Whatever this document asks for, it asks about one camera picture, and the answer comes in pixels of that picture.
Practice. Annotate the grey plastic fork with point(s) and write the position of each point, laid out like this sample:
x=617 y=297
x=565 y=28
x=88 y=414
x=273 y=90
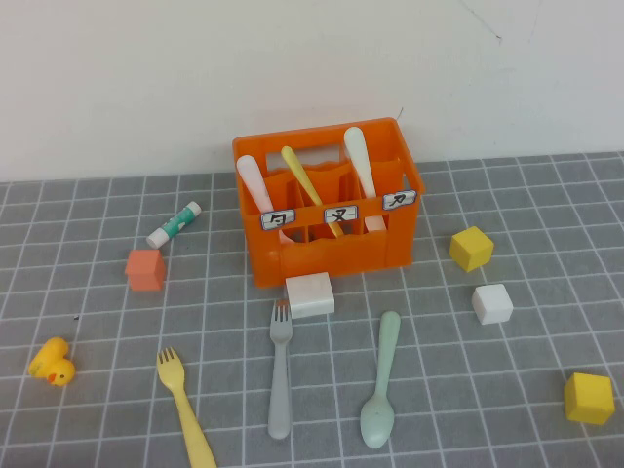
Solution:
x=280 y=380

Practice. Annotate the mint green plastic spoon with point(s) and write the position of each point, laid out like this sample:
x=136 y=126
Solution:
x=376 y=424

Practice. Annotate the yellow plastic fork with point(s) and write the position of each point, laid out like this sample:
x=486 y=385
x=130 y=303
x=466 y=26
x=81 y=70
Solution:
x=187 y=414

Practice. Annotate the orange plastic cutlery holder crate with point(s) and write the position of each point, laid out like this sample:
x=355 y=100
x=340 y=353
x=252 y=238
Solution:
x=341 y=258

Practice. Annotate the paper label with fork character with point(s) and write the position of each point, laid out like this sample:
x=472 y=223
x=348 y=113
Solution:
x=341 y=215

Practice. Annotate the paper label with spoon character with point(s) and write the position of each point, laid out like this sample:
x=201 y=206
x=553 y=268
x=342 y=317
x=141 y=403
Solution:
x=278 y=220

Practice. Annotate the white power adapter block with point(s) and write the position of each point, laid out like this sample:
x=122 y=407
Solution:
x=310 y=295

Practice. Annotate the paper label with knife character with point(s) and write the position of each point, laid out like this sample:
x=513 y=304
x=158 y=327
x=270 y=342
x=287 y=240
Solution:
x=400 y=200

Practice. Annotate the white green glue stick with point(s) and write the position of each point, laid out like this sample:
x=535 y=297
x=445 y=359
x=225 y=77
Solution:
x=173 y=225

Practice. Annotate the yellow cube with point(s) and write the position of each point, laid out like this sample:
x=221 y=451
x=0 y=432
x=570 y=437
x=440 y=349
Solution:
x=470 y=248
x=589 y=399

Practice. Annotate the orange block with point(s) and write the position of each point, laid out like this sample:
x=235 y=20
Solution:
x=145 y=270

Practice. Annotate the white cube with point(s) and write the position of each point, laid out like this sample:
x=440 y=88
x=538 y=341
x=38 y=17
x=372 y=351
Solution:
x=492 y=304

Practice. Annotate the grey checked table mat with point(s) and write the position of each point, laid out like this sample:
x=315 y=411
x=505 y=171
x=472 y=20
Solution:
x=487 y=365

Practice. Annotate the yellow rubber duck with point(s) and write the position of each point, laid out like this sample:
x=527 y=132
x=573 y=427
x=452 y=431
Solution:
x=52 y=363

